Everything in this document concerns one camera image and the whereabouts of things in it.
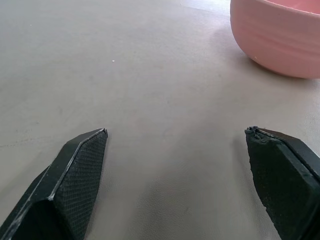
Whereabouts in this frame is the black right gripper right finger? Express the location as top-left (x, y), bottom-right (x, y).
top-left (245, 125), bottom-right (320, 240)

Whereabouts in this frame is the pink bowl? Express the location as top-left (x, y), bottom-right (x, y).
top-left (229, 0), bottom-right (320, 80)

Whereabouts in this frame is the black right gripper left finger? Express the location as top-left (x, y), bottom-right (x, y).
top-left (0, 128), bottom-right (109, 240)

